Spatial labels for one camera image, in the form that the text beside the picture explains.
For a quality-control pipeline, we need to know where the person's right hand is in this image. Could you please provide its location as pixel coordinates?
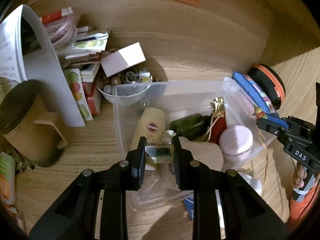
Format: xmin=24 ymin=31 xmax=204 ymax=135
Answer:
xmin=294 ymin=166 xmax=308 ymax=189

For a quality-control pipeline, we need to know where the blue zip pouch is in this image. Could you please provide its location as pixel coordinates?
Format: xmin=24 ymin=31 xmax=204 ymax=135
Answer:
xmin=232 ymin=71 xmax=280 ymax=118

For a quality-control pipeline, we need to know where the white drawstring pouch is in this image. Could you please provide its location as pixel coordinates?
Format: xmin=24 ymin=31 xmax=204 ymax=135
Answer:
xmin=236 ymin=171 xmax=262 ymax=197

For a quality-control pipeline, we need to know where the orange and green packet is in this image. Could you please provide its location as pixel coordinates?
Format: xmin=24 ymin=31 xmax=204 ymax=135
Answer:
xmin=0 ymin=151 xmax=18 ymax=214

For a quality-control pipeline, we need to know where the brown mug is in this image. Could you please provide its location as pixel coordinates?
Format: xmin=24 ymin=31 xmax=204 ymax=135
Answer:
xmin=0 ymin=79 xmax=68 ymax=168

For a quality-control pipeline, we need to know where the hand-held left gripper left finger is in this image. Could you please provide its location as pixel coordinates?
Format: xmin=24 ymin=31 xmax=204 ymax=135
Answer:
xmin=29 ymin=136 xmax=148 ymax=240

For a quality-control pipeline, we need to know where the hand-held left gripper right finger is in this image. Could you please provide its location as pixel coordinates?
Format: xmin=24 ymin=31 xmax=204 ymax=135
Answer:
xmin=171 ymin=135 xmax=292 ymax=240

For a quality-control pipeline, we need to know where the small white object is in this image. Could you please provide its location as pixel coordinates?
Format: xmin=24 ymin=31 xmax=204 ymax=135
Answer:
xmin=161 ymin=129 xmax=175 ymax=143

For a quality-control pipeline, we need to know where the red pouch with gold ribbon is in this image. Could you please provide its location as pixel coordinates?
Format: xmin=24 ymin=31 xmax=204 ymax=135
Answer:
xmin=205 ymin=96 xmax=228 ymax=143

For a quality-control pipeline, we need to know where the beige sunscreen bottle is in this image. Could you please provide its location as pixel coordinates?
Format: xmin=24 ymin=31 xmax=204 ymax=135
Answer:
xmin=130 ymin=107 xmax=167 ymax=153

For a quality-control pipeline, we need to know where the clear plastic bin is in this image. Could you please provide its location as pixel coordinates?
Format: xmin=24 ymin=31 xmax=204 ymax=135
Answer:
xmin=112 ymin=77 xmax=273 ymax=212

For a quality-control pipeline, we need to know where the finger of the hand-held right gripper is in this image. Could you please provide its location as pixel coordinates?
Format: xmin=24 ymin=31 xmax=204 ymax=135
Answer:
xmin=255 ymin=117 xmax=285 ymax=138
xmin=265 ymin=112 xmax=290 ymax=129

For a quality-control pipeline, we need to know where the glass bowl of stones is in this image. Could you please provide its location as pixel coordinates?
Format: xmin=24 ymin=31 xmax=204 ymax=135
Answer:
xmin=96 ymin=70 xmax=154 ymax=104

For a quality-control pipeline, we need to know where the fruit print box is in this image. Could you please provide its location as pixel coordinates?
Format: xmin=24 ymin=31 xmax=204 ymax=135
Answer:
xmin=62 ymin=68 xmax=91 ymax=122

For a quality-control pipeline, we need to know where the blue and white packet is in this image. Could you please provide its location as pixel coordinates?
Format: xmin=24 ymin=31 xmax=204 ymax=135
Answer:
xmin=182 ymin=196 xmax=195 ymax=222

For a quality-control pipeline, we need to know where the red box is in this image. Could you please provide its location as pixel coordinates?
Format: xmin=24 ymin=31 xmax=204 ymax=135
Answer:
xmin=81 ymin=80 xmax=102 ymax=115

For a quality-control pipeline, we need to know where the green spray bottle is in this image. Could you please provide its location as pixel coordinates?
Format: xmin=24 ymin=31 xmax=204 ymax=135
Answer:
xmin=169 ymin=113 xmax=213 ymax=142

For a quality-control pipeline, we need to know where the lemon print packet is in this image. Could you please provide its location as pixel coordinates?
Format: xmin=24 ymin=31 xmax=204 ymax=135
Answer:
xmin=72 ymin=29 xmax=110 ymax=52

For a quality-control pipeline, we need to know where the pink coil packet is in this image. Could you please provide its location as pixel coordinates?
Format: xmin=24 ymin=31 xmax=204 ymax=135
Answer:
xmin=41 ymin=7 xmax=80 ymax=48

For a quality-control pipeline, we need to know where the wooden desktop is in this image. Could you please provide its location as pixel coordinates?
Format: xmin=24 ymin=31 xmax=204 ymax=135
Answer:
xmin=7 ymin=22 xmax=295 ymax=240

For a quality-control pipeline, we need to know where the white cardboard box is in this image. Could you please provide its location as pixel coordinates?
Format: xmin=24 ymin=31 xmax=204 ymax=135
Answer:
xmin=100 ymin=42 xmax=147 ymax=78

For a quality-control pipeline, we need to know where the white paper folder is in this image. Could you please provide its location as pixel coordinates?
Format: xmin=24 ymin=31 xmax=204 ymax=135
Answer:
xmin=0 ymin=4 xmax=86 ymax=128

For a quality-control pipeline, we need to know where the pink cream jar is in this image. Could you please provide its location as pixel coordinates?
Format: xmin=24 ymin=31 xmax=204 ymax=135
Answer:
xmin=219 ymin=126 xmax=253 ymax=162

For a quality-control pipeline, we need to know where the orange and black round case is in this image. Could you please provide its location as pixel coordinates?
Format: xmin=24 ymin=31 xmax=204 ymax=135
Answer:
xmin=247 ymin=64 xmax=286 ymax=110

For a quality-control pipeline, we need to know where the person's right forearm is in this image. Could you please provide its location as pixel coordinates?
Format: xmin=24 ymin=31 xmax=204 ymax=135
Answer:
xmin=287 ymin=187 xmax=320 ymax=230

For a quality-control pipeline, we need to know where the beaded cord charm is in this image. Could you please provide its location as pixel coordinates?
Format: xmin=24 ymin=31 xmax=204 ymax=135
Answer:
xmin=253 ymin=106 xmax=269 ymax=160

